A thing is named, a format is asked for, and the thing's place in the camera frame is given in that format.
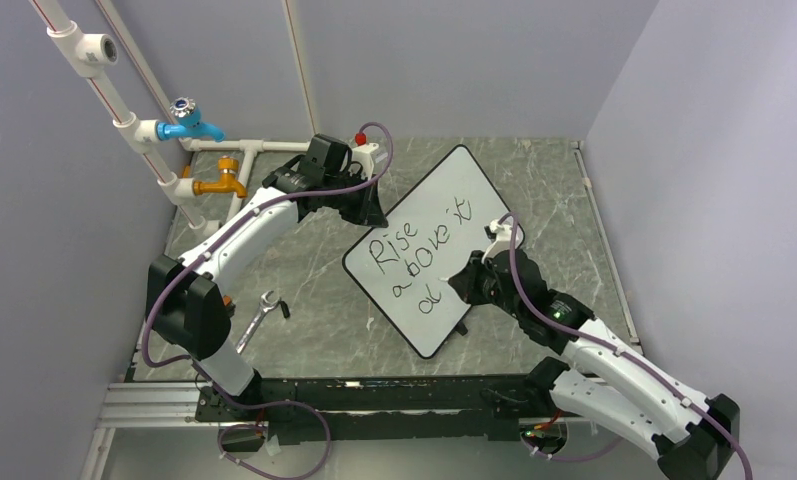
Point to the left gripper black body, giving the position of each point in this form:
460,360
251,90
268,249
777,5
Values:
354,205

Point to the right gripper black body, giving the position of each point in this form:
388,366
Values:
482,287

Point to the white whiteboard black frame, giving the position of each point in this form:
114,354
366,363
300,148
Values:
430,233

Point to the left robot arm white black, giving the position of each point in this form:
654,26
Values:
185,303

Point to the silver combination wrench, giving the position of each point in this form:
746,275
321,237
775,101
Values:
268,302

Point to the orange brass water tap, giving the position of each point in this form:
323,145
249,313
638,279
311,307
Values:
227,182

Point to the blue water tap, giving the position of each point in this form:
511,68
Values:
188,123

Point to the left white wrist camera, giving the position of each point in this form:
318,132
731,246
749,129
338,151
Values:
366,155

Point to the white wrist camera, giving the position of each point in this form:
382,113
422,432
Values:
366,155
501,232

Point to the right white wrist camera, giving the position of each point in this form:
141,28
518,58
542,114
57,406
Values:
501,232

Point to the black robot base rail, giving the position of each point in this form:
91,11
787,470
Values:
297,410

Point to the white PVC pipe frame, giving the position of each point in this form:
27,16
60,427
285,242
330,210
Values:
206,206

